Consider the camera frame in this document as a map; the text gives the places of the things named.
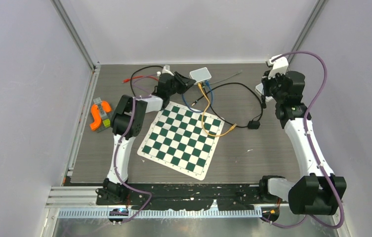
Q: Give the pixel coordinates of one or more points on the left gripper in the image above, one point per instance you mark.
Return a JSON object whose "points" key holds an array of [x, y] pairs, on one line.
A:
{"points": [[185, 83]]}

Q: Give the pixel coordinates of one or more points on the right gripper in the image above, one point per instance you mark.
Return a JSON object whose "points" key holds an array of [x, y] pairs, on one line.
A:
{"points": [[267, 82]]}

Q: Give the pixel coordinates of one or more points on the white switch box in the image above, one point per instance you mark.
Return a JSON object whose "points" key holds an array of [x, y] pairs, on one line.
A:
{"points": [[199, 75], [259, 89]]}

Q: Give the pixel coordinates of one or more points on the black power adapter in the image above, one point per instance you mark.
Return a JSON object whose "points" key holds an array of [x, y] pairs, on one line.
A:
{"points": [[255, 122]]}

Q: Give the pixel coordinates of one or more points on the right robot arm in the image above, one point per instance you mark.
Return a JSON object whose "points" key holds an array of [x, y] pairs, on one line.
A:
{"points": [[319, 190]]}

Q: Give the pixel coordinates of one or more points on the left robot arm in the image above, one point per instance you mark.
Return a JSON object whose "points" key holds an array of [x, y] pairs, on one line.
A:
{"points": [[126, 123]]}

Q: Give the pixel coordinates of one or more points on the green white chessboard mat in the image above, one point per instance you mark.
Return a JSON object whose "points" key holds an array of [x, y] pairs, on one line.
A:
{"points": [[182, 140]]}

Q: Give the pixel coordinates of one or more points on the orange toy on grey plate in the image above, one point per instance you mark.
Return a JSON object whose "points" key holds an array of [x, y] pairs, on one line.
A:
{"points": [[100, 111]]}

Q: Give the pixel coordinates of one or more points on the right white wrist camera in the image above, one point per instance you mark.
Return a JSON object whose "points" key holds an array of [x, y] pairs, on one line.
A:
{"points": [[278, 64]]}

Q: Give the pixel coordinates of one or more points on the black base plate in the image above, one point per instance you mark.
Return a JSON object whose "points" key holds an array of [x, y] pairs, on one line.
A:
{"points": [[189, 197]]}

